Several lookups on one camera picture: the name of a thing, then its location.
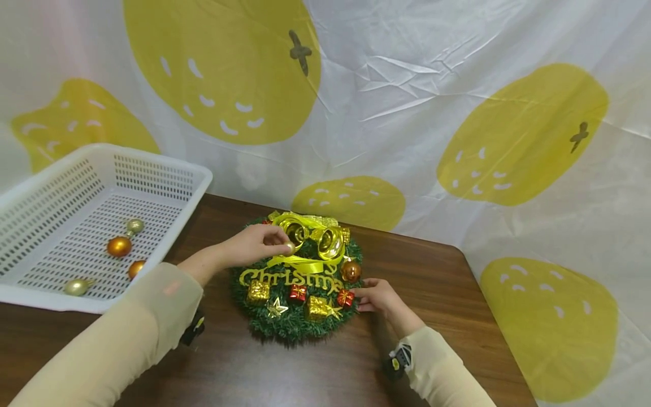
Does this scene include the person's left hand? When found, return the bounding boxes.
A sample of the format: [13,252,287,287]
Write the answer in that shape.
[219,224,295,270]

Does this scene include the person's right hand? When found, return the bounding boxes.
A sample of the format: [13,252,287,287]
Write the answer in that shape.
[354,278,403,318]

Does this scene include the green christmas wreath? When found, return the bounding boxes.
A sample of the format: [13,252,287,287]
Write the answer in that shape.
[231,211,366,344]

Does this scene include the person's right forearm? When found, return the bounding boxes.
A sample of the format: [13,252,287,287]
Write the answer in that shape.
[385,306,497,407]

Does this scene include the person's left forearm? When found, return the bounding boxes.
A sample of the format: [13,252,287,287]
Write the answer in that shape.
[9,244,225,407]

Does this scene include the gold letter sign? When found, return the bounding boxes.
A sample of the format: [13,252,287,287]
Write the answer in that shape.
[238,267,344,295]

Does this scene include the gold gift box ornament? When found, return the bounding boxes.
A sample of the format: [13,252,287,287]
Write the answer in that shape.
[246,280,271,305]
[305,296,329,322]

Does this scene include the gold bells with yellow bow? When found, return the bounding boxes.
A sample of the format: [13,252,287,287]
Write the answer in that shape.
[266,211,352,275]

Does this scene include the black wrist band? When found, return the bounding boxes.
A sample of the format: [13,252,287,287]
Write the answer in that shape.
[179,309,206,347]
[383,343,414,380]

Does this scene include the white plastic mesh basket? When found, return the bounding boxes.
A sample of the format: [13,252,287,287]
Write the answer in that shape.
[0,143,214,314]

